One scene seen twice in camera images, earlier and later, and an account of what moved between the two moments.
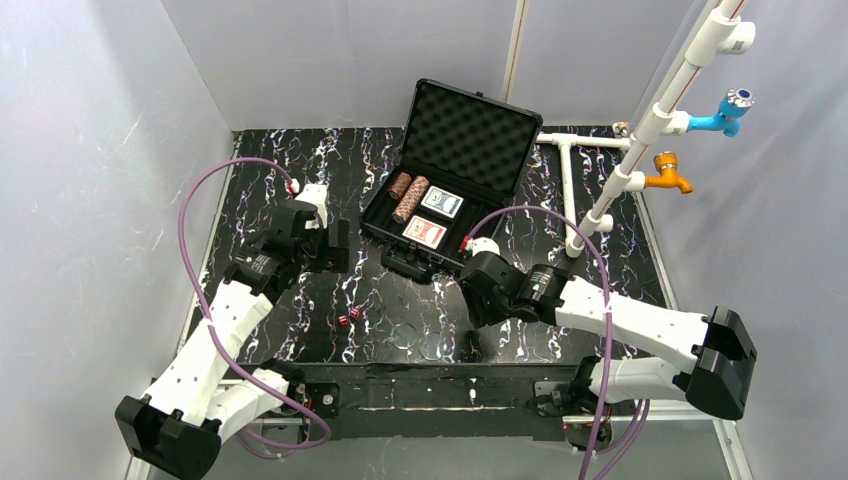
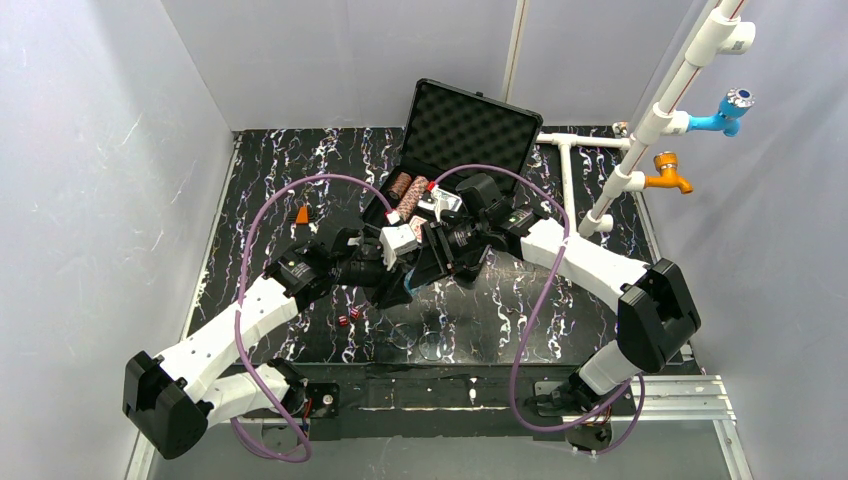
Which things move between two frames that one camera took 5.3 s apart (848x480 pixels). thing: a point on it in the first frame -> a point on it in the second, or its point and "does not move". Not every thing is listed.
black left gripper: [334, 245] -> [389, 278]
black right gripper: [473, 291] -> [448, 249]
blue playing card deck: [442, 202] does not move
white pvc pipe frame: [709, 34] does not move
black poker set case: [465, 158] does not move
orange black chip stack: [400, 185] does not move
